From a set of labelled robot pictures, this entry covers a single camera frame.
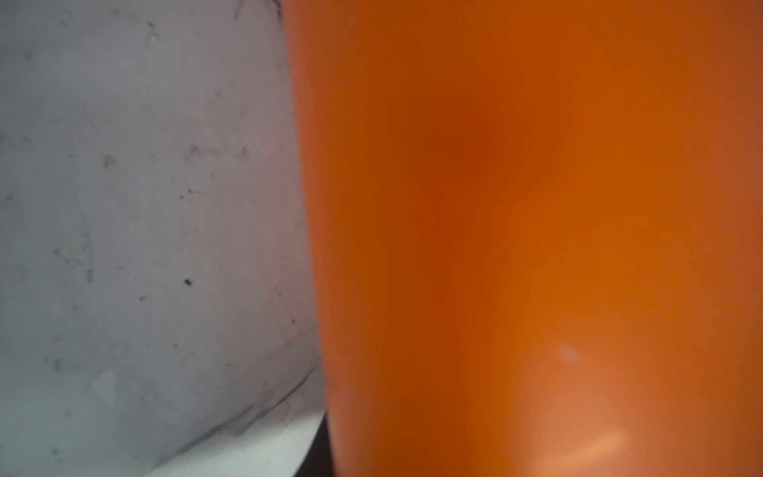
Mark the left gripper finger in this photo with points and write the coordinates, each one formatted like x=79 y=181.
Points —
x=318 y=461

